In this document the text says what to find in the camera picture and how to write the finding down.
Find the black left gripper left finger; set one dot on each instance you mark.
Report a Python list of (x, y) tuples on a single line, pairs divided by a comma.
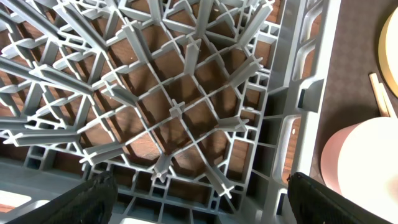
[(89, 202)]

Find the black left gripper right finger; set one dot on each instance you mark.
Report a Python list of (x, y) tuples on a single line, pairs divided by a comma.
[(312, 202)]

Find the pink bowl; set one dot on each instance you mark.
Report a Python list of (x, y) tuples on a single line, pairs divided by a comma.
[(359, 162)]

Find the yellow plate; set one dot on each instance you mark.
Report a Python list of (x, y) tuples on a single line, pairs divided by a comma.
[(387, 51)]

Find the grey dishwasher rack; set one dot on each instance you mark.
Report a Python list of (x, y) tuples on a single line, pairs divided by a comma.
[(200, 109)]

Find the wooden chopstick right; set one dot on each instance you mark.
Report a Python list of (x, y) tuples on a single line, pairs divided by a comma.
[(390, 109)]

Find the wooden chopstick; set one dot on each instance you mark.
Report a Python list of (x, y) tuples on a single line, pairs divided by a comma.
[(390, 109), (378, 95)]

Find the wooden chopstick left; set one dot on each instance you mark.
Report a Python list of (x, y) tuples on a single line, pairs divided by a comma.
[(378, 95)]

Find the brown serving tray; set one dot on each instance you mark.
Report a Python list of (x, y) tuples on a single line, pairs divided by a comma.
[(348, 97)]

